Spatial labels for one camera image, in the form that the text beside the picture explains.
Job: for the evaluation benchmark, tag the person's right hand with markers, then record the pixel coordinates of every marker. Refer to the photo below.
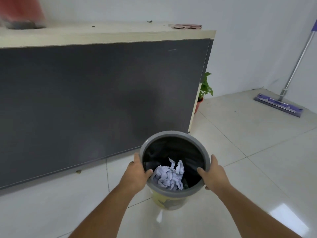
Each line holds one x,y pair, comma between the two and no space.
216,179

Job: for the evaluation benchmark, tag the person's left hand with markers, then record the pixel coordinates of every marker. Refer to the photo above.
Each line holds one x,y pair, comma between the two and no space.
135,178

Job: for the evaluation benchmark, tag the white paper scraps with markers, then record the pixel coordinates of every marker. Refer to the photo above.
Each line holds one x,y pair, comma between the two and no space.
169,177

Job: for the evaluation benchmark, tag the yellow trash bin grey rim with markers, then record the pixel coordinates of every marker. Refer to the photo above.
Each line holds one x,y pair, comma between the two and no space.
171,203

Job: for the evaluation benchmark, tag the person's right forearm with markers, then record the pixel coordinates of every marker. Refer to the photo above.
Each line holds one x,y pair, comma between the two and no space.
255,215

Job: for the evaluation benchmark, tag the person's left forearm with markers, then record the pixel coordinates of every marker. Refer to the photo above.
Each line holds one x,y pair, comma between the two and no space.
104,215

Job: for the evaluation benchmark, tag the dark grey desk beige top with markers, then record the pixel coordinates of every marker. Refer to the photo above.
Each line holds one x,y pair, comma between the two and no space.
99,96

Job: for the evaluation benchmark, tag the potted green plant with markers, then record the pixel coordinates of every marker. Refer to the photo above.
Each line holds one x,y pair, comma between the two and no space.
205,87

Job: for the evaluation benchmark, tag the purple flat mop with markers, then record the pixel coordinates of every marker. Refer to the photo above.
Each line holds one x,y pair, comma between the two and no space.
279,104

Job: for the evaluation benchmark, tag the pink cloth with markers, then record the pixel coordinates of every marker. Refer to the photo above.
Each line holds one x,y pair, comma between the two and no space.
185,26

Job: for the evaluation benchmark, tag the red plastic container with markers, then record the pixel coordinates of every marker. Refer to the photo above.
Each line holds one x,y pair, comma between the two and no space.
19,12

